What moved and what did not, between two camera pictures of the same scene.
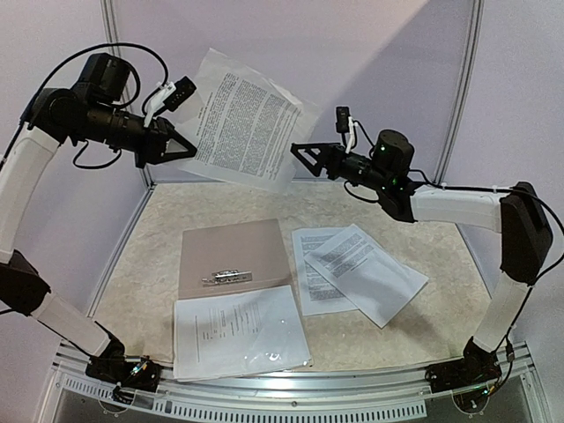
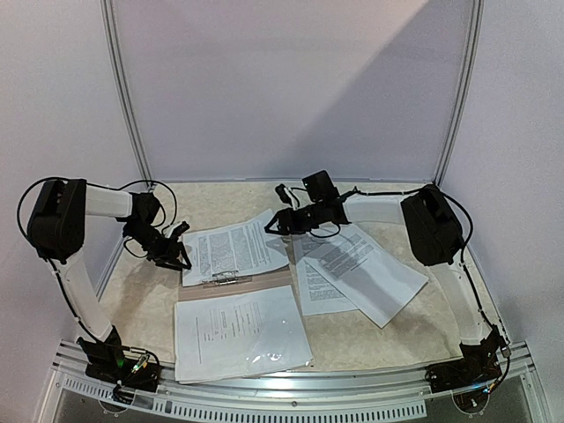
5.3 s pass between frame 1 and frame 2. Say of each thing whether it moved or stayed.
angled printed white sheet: stayed
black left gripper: moved
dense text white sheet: moved
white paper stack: stayed
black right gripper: moved
